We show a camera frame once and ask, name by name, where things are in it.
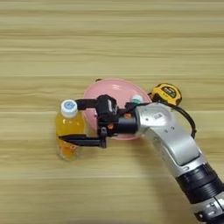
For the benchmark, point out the white green glue stick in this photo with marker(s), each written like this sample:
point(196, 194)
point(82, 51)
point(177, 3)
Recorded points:
point(137, 99)

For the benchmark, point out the yellow black tape measure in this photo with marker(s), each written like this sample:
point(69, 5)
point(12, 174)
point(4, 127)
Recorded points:
point(167, 93)

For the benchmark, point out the orange juice bottle white cap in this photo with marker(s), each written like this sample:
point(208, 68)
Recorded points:
point(68, 125)

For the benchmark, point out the pink round plate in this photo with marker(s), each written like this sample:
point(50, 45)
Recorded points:
point(116, 89)

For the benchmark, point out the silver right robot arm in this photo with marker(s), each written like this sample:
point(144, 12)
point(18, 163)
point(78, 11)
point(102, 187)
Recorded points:
point(172, 137)

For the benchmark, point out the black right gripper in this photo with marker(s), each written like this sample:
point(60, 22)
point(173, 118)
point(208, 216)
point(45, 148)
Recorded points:
point(124, 126)

